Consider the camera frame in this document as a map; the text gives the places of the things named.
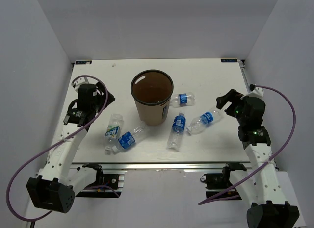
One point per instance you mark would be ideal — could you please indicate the right blue table sticker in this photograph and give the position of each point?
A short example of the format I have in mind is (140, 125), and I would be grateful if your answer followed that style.
(229, 60)

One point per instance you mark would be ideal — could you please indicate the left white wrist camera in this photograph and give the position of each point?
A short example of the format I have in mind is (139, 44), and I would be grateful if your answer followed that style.
(78, 82)

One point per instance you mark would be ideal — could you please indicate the brown cylindrical bin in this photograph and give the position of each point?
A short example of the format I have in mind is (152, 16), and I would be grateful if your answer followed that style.
(152, 90)

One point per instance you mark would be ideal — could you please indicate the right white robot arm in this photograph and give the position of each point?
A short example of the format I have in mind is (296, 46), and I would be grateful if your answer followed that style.
(267, 204)

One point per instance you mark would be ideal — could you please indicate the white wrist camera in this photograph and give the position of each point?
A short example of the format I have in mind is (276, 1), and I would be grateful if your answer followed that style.
(78, 82)
(254, 91)

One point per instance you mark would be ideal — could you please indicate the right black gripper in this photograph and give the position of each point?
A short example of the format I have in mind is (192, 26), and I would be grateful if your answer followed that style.
(231, 96)

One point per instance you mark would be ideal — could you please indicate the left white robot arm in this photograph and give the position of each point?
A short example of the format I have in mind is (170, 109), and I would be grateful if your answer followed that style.
(54, 189)

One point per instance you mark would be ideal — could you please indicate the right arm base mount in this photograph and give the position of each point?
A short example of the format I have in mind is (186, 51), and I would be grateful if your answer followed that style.
(216, 182)

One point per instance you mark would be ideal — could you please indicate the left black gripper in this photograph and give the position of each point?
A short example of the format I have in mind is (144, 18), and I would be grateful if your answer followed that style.
(102, 97)

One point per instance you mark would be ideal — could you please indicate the blue table sticker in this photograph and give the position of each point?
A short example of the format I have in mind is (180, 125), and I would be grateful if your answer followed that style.
(83, 62)
(229, 60)

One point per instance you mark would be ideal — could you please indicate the left blue table sticker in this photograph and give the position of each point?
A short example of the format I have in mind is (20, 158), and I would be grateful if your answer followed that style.
(83, 62)

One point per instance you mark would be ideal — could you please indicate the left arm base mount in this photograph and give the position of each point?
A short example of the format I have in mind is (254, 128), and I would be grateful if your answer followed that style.
(108, 184)

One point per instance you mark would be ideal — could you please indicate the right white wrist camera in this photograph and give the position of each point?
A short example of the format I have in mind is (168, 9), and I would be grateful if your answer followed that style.
(254, 91)

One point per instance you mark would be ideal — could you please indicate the green label crushed bottle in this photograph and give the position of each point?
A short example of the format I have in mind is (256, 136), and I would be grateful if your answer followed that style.
(113, 133)

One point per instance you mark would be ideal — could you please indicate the blue label bottle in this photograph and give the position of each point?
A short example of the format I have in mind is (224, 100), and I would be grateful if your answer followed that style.
(183, 99)
(131, 138)
(176, 133)
(202, 122)

